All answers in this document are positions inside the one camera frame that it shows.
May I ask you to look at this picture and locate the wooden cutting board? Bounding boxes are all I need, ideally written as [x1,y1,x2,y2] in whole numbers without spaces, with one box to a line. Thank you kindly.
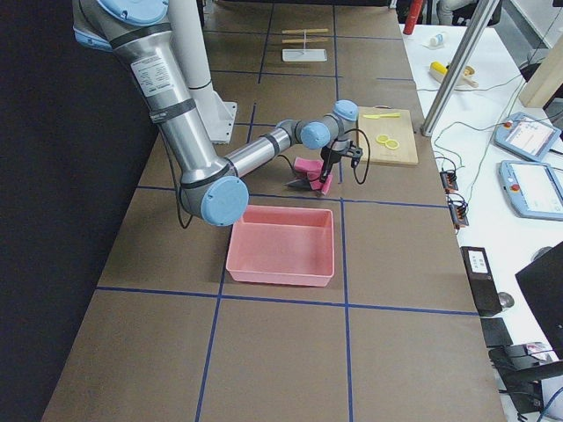
[356,106,419,166]

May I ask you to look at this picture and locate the black box with label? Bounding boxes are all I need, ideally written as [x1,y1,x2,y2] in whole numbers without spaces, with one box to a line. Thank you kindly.
[460,246,502,317]

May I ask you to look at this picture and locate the red cylinder bottle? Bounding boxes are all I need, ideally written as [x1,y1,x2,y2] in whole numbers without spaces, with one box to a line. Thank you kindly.
[403,0,424,35]

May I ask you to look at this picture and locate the black orange connector board far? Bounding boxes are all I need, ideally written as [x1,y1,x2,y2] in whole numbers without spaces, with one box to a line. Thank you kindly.
[440,170,458,193]

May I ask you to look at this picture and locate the blue teach pendant far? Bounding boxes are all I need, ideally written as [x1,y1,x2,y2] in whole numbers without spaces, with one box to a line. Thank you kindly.
[494,112,561,162]

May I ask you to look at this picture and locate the white rack tray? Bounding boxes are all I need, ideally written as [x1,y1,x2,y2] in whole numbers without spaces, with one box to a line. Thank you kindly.
[281,48,327,62]

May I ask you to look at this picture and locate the wooden rack rod outer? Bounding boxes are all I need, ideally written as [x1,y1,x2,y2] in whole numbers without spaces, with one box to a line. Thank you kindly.
[281,28,329,35]

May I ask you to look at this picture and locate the wooden dustpan with brush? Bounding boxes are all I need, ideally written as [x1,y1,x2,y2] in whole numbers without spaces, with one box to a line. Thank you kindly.
[429,66,479,88]

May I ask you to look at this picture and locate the lemon slice far from handle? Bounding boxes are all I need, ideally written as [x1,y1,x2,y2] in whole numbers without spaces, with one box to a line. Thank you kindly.
[383,139,399,150]

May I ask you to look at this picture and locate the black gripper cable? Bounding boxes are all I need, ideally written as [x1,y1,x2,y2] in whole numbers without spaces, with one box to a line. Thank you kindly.
[175,127,371,229]

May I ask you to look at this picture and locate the blue teach pendant near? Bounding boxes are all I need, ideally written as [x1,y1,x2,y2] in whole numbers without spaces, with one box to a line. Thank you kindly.
[498,160,562,221]

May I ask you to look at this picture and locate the black orange connector board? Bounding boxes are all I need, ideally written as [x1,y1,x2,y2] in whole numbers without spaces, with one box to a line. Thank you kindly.
[447,194,469,229]
[440,170,458,193]

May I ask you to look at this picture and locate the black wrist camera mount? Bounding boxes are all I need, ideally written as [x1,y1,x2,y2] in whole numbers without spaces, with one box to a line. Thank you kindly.
[341,140,363,169]

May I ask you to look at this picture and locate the wooden rack rod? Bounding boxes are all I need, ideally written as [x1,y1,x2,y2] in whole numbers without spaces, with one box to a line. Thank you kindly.
[281,37,330,45]
[281,28,329,35]

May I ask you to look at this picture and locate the yellow toy corn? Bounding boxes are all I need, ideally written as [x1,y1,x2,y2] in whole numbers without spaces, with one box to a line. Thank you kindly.
[429,62,448,81]

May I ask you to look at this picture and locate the blue teach pendant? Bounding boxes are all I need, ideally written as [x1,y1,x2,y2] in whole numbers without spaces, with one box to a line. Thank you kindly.
[498,160,562,221]
[494,112,561,162]

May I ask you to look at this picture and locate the pink grey cloth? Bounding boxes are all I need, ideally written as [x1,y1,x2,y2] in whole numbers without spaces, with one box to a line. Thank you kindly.
[285,157,333,196]

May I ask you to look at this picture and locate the wooden rack rod inner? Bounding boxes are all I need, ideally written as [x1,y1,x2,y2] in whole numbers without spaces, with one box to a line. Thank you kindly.
[281,37,330,45]

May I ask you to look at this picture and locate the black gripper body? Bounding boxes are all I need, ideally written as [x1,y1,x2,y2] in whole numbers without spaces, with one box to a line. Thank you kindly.
[320,146,342,169]

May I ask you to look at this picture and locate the pink plastic bin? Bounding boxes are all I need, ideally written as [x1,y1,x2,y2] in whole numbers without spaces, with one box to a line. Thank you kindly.
[226,205,335,287]

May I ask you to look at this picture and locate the white blue tube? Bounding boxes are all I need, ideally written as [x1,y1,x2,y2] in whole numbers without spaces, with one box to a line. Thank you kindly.
[422,32,448,49]

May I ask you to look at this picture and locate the aluminium frame post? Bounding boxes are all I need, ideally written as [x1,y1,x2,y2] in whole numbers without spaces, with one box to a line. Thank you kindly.
[420,0,499,137]

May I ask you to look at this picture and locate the black orange connector board near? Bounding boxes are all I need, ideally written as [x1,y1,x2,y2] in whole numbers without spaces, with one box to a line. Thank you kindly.
[447,194,469,229]

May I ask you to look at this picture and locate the yellow plastic knife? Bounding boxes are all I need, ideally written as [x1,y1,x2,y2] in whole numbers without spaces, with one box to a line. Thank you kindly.
[362,113,401,120]

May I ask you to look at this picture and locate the black monitor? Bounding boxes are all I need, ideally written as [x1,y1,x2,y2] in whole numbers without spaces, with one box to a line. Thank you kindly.
[515,247,562,359]

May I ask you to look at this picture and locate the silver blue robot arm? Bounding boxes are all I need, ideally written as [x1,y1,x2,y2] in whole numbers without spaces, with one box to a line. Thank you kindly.
[72,1,362,226]

